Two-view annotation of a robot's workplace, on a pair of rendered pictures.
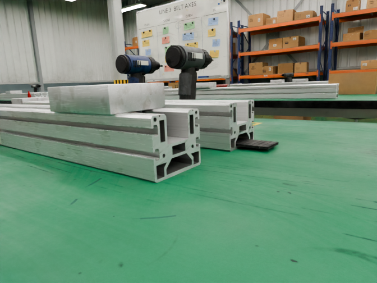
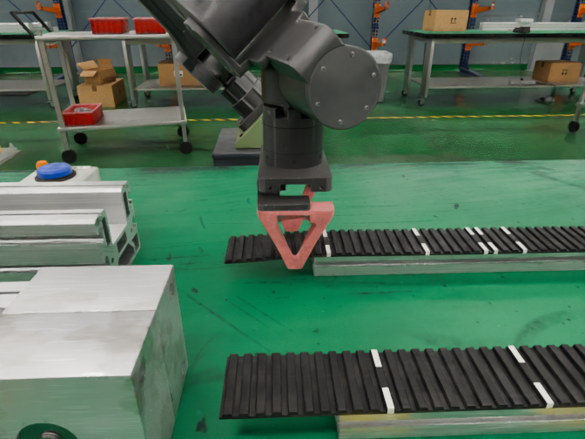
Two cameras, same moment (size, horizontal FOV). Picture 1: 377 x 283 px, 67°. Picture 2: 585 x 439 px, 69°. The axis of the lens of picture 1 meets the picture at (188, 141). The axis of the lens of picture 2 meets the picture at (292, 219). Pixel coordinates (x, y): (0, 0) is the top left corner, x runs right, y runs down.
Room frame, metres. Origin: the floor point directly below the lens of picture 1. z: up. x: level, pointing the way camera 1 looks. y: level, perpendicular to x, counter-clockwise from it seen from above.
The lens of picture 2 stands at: (1.28, 0.53, 1.03)
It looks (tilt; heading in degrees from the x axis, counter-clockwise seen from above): 27 degrees down; 140
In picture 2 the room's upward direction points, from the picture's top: straight up
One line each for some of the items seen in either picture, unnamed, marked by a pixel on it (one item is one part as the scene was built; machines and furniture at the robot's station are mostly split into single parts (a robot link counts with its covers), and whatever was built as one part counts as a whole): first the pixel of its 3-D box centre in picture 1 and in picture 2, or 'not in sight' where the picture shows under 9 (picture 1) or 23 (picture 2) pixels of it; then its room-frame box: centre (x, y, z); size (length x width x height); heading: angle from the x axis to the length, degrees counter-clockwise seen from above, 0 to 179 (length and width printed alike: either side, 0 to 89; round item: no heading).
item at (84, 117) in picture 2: not in sight; (115, 84); (-2.15, 1.66, 0.50); 1.03 x 0.55 x 1.01; 65
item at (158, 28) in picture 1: (182, 78); not in sight; (3.98, 0.05, 0.97); 1.50 x 0.50 x 1.95; 53
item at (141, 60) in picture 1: (145, 88); not in sight; (0.99, 0.14, 0.89); 0.20 x 0.08 x 0.22; 144
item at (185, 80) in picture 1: (195, 87); not in sight; (0.83, -0.03, 0.89); 0.20 x 0.08 x 0.22; 144
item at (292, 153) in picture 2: not in sight; (292, 140); (0.98, 0.79, 0.92); 0.10 x 0.07 x 0.07; 142
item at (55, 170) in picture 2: not in sight; (55, 173); (0.69, 0.63, 0.84); 0.04 x 0.04 x 0.02
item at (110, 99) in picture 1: (106, 105); not in sight; (0.47, 0.13, 0.87); 0.16 x 0.11 x 0.07; 52
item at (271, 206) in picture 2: not in sight; (294, 219); (1.00, 0.77, 0.85); 0.07 x 0.07 x 0.09; 52
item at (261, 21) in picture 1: (280, 59); not in sight; (10.18, -3.29, 1.58); 2.83 x 0.98 x 3.15; 53
